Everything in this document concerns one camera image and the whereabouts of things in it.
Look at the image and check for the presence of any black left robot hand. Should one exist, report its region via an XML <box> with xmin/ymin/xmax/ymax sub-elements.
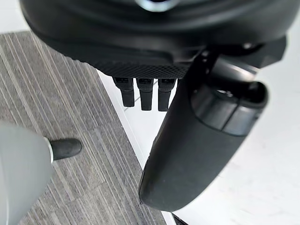
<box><xmin>19</xmin><ymin>0</ymin><xmax>300</xmax><ymax>211</ymax></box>

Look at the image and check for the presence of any white cabinet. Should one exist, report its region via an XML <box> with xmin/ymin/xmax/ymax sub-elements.
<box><xmin>97</xmin><ymin>21</ymin><xmax>300</xmax><ymax>225</ymax></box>

